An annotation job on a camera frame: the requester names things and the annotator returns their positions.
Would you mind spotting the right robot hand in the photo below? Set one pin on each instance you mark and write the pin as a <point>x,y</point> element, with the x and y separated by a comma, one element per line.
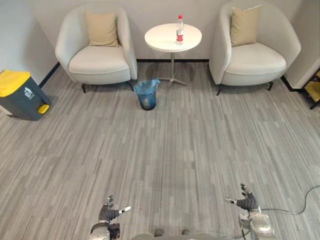
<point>247,200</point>

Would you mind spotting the blue plastic bin bag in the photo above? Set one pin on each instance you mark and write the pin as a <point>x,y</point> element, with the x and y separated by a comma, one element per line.
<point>146,86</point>

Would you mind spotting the white armchair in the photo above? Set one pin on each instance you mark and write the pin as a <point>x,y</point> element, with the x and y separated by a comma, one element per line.
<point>255,50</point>
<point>96,47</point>

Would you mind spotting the grey trash can yellow lid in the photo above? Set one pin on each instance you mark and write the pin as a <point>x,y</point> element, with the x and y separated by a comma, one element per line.
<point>21,96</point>

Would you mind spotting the small bin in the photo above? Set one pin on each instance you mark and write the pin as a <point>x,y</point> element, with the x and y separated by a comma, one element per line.
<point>148,101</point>

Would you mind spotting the clear bottle with red label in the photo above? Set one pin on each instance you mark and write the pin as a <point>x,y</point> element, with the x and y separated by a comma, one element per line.
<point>179,31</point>

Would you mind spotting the round white tea table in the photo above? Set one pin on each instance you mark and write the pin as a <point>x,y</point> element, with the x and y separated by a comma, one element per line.
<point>172,37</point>

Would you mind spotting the yellow black shelf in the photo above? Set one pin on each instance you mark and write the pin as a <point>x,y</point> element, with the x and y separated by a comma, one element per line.
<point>312,90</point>

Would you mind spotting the beige cushion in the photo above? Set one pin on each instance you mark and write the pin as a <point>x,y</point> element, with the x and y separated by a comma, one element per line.
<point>244,26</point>
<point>102,29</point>

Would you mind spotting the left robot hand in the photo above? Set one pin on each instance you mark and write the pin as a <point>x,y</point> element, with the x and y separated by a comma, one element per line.
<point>107,213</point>

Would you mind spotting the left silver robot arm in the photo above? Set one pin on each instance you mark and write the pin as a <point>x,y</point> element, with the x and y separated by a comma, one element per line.
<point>103,230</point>

